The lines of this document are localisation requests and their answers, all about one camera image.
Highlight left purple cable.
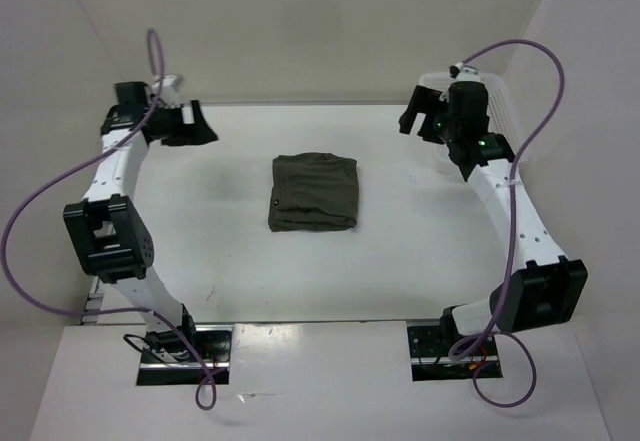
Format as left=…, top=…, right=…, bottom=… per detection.
left=2, top=28, right=219, bottom=410

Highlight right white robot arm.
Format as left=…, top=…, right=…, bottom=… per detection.
left=399, top=77, right=588, bottom=354

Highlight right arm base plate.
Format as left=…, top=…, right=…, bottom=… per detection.
left=407, top=323, right=503, bottom=382

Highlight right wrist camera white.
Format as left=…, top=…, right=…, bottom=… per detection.
left=449, top=62, right=481, bottom=82

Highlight dark olive shorts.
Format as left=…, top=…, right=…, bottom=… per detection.
left=267, top=152, right=360, bottom=232

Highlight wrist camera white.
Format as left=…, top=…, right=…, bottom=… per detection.
left=151, top=74, right=185, bottom=107
left=449, top=62, right=481, bottom=82

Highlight white plastic basket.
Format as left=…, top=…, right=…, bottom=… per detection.
left=418, top=72, right=526, bottom=179

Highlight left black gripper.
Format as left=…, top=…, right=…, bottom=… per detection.
left=149, top=100, right=218, bottom=147

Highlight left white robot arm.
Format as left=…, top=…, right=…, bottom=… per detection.
left=63, top=74, right=218, bottom=363

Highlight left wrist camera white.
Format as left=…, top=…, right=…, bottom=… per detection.
left=151, top=74, right=185, bottom=107

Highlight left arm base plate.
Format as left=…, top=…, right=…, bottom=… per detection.
left=123, top=324, right=233, bottom=386

